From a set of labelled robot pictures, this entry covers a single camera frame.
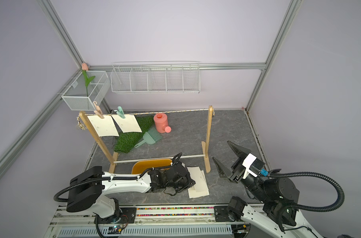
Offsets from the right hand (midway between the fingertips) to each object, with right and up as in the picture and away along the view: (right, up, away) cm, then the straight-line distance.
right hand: (224, 148), depth 49 cm
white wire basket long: (-18, +42, +57) cm, 73 cm away
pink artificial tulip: (-74, +35, +41) cm, 92 cm away
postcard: (-49, +7, +15) cm, 52 cm away
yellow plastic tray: (-40, -17, +37) cm, 57 cm away
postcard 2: (-38, +8, +16) cm, 42 cm away
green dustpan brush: (-38, -1, +55) cm, 67 cm away
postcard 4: (-9, -29, +31) cm, 44 cm away
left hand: (-7, -23, +25) cm, 35 cm away
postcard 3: (-3, -30, +31) cm, 43 cm away
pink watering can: (-30, +9, +50) cm, 59 cm away
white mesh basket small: (-73, +23, +33) cm, 84 cm away
